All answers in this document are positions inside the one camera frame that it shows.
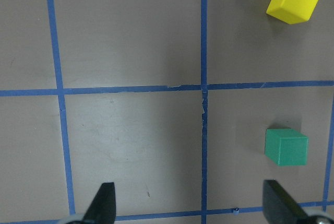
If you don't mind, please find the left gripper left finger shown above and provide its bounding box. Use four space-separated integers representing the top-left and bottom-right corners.
82 182 116 224

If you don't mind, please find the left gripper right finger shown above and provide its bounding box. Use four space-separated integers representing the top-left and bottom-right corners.
261 179 334 224

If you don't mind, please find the green wooden block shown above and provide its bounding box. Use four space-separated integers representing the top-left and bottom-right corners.
265 128 309 167

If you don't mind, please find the yellow wooden block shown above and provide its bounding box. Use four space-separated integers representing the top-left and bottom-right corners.
266 0 319 25

